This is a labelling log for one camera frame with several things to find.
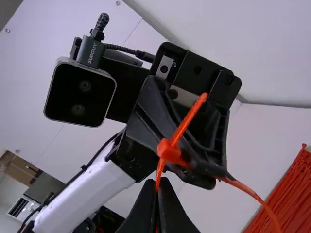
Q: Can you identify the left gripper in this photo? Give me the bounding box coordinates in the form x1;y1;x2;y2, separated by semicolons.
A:
102;41;243;191

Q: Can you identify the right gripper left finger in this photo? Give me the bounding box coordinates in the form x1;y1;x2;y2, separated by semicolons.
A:
114;179;159;233

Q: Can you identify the black cable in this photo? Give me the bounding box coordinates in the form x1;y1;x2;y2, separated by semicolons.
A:
72;12;156;67

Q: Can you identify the orange cable tie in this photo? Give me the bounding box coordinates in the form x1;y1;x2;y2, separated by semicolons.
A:
155;92;282;233

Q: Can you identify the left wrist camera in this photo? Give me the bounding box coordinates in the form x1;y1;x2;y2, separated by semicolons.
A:
43;56;118;129

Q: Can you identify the row of orange cable ties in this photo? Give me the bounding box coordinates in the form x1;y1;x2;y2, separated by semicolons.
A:
242;143;311;233

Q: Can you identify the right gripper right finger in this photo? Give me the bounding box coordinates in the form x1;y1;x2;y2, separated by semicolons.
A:
157;177;201;233

